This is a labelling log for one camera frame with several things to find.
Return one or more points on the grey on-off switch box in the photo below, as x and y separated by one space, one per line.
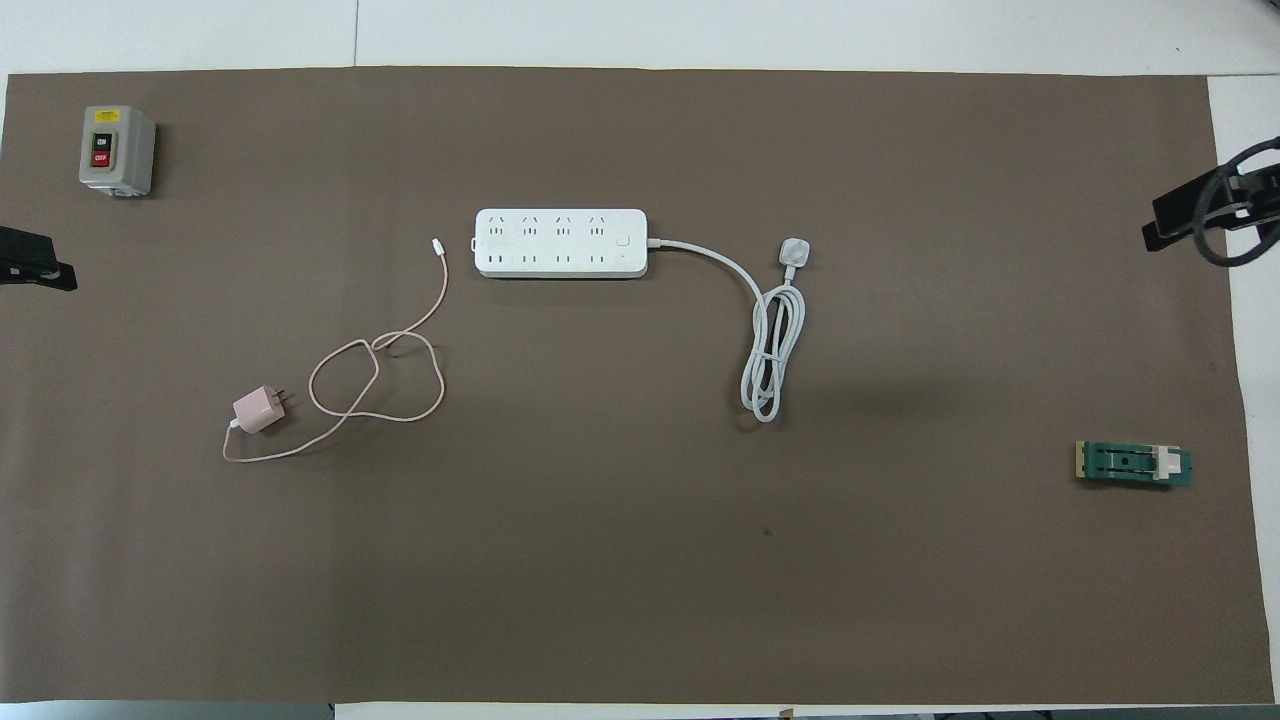
115 150

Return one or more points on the brown table mat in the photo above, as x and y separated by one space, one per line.
640 560

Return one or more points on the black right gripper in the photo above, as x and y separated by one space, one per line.
1262 195

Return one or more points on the green knife switch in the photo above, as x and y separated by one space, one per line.
1125 463

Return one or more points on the pink plug charger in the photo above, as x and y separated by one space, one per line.
258 410

